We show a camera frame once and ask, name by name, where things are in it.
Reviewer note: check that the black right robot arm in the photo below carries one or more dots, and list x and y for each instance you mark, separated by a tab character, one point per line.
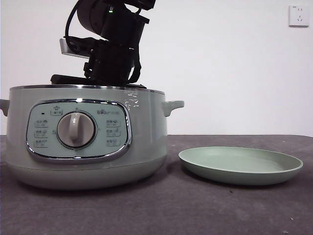
95	22

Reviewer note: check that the pale green electric steamer pot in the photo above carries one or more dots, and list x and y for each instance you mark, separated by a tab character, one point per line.
146	122

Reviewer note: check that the grey steamer dial knob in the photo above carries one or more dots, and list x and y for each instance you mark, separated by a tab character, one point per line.
76	129

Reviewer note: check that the pale green round plate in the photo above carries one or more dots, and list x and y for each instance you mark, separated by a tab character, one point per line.
220	172

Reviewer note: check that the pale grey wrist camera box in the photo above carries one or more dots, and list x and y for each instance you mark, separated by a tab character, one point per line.
64	47

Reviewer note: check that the white wall socket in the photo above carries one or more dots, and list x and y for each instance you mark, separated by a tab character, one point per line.
298	16

